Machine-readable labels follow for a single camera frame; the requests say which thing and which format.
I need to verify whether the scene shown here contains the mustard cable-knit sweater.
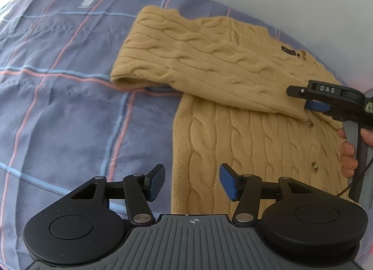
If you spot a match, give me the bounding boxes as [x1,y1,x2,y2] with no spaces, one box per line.
[111,6,347,215]

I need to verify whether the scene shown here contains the person's right hand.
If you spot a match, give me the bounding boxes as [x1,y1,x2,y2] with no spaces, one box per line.
[340,129,373,178]

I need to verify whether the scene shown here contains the blue plaid bed sheet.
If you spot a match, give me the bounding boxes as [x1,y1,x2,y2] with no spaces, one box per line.
[1,0,330,269]

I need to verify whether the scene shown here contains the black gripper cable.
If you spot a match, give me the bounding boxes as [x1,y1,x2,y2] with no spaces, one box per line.
[334,153,373,198]

